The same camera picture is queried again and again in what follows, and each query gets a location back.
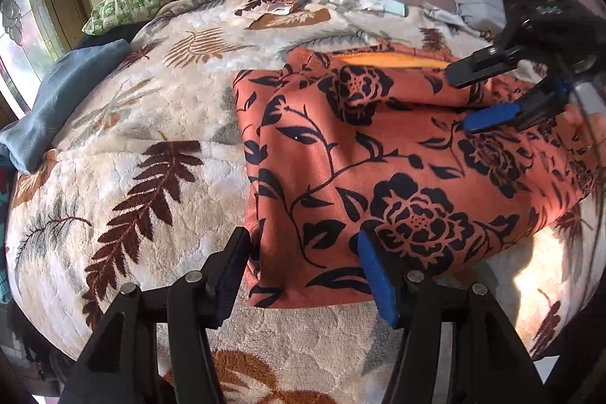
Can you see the white glove with teal cuff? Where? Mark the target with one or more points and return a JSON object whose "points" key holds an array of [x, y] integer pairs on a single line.
{"points": [[393, 7]]}

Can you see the blue folded cloth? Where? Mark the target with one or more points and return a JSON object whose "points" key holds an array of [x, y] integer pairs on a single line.
{"points": [[72, 78]]}

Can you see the orange black floral garment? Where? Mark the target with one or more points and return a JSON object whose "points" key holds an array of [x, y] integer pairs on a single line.
{"points": [[372, 140]]}

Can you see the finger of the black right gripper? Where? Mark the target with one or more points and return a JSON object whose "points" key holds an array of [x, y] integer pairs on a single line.
{"points": [[482, 65]]}

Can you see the stained glass window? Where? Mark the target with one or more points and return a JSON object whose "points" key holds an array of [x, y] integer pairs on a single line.
{"points": [[29, 48]]}

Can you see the person's right hand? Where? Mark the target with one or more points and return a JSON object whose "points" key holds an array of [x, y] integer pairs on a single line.
{"points": [[592, 128]]}

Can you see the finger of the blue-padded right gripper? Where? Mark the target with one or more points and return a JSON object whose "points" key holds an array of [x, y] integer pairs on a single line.
{"points": [[544, 101]]}

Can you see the cream leaf-print fleece blanket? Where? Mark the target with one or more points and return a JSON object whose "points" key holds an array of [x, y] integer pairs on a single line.
{"points": [[147, 179]]}

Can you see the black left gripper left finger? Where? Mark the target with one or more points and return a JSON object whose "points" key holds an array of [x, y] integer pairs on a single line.
{"points": [[152, 347]]}

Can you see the small red blue packet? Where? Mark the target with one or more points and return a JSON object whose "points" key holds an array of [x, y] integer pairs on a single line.
{"points": [[284, 7]]}

